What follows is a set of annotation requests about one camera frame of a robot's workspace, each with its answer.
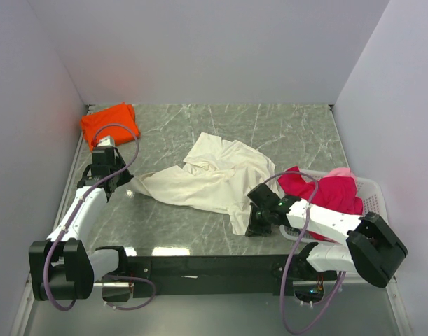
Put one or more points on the light pink t shirt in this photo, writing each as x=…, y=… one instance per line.
x=341, y=172

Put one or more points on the white plastic laundry basket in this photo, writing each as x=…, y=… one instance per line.
x=367, y=190

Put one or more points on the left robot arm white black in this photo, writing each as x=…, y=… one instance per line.
x=60, y=266

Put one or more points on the folded orange t shirt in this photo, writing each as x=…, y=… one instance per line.
x=117, y=121

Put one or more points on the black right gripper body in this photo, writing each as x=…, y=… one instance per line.
x=260, y=222

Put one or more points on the magenta t shirt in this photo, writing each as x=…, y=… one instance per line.
x=334, y=193

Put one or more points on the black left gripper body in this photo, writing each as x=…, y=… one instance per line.
x=123, y=177

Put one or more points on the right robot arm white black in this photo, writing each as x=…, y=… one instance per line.
x=365, y=245

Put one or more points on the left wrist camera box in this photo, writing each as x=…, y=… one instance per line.
x=105, y=141

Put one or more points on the cream white t shirt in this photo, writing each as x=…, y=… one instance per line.
x=217, y=176

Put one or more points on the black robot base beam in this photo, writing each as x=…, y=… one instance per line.
x=206, y=275

